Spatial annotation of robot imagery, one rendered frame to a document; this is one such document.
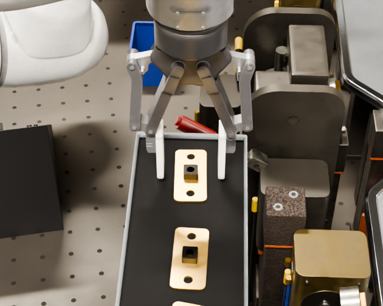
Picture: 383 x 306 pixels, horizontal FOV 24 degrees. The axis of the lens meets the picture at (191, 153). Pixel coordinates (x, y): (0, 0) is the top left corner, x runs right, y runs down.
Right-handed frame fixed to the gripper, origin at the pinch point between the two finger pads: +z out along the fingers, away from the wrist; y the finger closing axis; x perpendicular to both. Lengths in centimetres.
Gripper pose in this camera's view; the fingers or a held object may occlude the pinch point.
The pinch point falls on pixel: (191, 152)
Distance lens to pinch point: 102.7
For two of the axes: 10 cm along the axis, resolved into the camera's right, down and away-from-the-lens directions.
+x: 0.1, -7.1, 7.1
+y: 10.0, 0.1, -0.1
